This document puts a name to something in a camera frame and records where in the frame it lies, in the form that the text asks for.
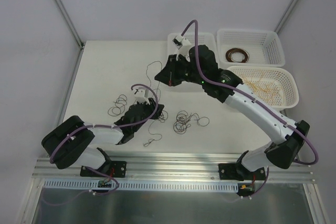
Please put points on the left aluminium frame post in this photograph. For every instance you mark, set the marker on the left aluminium frame post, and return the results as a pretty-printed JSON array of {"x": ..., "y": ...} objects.
[{"x": 69, "y": 23}]

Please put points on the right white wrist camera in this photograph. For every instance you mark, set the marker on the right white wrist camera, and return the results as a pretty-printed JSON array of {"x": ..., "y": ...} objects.
[{"x": 183, "y": 45}]

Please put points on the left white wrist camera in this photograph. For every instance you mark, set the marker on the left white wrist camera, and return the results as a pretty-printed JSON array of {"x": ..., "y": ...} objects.
[{"x": 141, "y": 95}]

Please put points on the right aluminium frame post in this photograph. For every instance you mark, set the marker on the right aluminium frame post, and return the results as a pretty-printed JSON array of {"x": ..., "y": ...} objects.
[{"x": 286, "y": 16}]

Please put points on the slotted grey cable duct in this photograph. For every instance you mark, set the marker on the slotted grey cable duct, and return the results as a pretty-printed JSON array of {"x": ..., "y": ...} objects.
[{"x": 94, "y": 184}]

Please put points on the white rounded perforated basket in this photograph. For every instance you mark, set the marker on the white rounded perforated basket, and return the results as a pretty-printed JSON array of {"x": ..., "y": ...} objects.
[{"x": 275, "y": 86}]

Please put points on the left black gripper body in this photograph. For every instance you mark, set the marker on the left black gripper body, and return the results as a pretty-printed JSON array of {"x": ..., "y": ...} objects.
[{"x": 148, "y": 109}]

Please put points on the aluminium mounting rail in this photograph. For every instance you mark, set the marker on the aluminium mounting rail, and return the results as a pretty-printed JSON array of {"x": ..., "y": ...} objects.
[{"x": 198, "y": 167}]

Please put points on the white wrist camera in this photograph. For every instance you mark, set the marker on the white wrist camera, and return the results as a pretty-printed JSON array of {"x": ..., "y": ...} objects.
[
  {"x": 183, "y": 45},
  {"x": 141, "y": 95}
]

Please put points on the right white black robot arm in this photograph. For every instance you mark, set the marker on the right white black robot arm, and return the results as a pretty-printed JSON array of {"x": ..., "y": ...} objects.
[{"x": 286, "y": 135}]

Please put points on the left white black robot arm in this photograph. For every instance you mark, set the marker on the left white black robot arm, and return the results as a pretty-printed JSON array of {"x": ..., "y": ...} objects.
[{"x": 76, "y": 143}]

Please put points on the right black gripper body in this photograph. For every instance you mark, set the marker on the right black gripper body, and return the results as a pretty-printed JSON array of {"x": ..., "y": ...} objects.
[{"x": 175, "y": 67}]

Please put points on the white rectangular basket right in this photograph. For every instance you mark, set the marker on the white rectangular basket right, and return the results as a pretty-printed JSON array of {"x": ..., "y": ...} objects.
[{"x": 249, "y": 47}]

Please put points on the aluminium frame post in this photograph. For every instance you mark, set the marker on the aluminium frame post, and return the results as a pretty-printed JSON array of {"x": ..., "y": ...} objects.
[
  {"x": 286, "y": 16},
  {"x": 69, "y": 23}
]

